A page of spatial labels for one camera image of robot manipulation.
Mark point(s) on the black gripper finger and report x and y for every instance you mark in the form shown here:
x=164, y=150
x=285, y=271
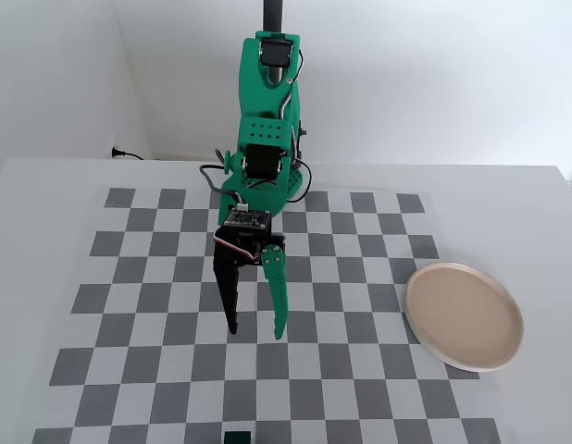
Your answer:
x=228, y=291

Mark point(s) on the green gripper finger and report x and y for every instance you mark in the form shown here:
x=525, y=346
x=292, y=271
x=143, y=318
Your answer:
x=279, y=291

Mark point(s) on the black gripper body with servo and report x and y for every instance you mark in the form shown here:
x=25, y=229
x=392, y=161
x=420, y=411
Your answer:
x=234, y=259

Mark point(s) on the green cube dice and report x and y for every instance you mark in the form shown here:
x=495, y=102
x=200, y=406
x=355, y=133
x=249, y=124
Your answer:
x=237, y=438

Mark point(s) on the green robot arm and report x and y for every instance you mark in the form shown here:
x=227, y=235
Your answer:
x=263, y=102

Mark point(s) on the beige round plate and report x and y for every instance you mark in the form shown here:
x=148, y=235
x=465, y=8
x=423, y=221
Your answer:
x=462, y=314

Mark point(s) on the grey white checkerboard mat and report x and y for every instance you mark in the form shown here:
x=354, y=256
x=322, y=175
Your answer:
x=314, y=370

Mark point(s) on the black vertical pole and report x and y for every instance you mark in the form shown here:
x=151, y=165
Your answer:
x=273, y=14

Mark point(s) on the black wrist camera board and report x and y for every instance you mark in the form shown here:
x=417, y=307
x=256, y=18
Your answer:
x=246, y=219

